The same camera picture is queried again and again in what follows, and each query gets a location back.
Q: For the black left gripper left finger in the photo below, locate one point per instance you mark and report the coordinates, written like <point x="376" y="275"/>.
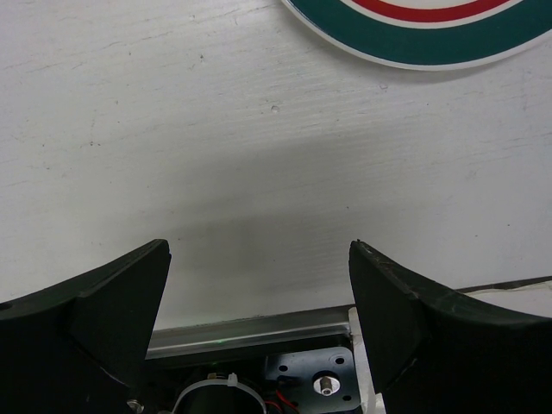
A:
<point x="78" y="346"/>

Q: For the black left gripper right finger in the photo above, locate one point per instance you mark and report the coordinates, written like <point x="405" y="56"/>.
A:
<point x="432" y="349"/>

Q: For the green rimmed white plate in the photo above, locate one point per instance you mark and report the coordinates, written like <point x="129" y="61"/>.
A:
<point x="428" y="35"/>

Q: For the aluminium table edge rail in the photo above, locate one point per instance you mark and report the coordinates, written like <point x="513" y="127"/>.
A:
<point x="249" y="332"/>

